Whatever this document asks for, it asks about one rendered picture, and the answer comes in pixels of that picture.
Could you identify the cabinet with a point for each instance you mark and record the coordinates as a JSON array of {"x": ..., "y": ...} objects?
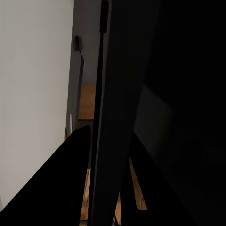
[
  {"x": 86, "y": 111},
  {"x": 86, "y": 189}
]

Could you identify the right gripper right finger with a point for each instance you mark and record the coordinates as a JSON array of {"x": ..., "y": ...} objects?
[{"x": 164, "y": 208}]

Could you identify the keyboard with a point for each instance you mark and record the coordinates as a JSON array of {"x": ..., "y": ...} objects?
[{"x": 127, "y": 29}]

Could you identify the swivel chair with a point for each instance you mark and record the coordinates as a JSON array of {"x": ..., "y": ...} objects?
[{"x": 115, "y": 222}]

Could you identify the desk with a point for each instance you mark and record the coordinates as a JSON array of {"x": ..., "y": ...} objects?
[{"x": 181, "y": 117}]

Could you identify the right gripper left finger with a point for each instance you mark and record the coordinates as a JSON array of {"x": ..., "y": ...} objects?
[{"x": 54, "y": 195}]

